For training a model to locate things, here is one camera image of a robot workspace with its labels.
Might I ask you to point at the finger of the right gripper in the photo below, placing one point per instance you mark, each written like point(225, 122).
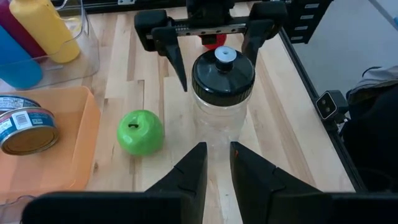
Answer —
point(150, 28)
point(267, 18)

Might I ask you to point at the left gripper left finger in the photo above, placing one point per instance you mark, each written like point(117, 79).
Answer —
point(186, 186)

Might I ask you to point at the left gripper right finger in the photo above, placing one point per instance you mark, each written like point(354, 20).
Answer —
point(255, 186)

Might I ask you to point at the black round knob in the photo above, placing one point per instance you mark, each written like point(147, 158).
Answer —
point(222, 81)

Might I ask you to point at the yellow plastic bottle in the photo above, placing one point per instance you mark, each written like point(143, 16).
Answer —
point(46, 31)

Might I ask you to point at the purple plastic bottle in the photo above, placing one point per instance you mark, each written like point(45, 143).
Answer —
point(15, 34)

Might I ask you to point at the blue plastic bottle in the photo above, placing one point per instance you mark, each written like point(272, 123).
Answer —
point(18, 68)

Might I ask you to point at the tin can blue label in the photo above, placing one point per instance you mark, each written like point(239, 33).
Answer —
point(15, 102)
point(28, 133)

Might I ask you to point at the green apple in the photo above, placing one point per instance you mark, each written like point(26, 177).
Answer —
point(140, 133)

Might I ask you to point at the orange plastic bin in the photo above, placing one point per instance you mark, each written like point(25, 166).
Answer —
point(74, 140)

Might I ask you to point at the black chair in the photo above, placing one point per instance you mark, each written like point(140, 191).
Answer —
point(373, 140)

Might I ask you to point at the grey bag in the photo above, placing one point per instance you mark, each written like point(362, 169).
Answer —
point(379, 81)

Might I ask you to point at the small black camera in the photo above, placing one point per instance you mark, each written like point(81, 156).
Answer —
point(328, 105)

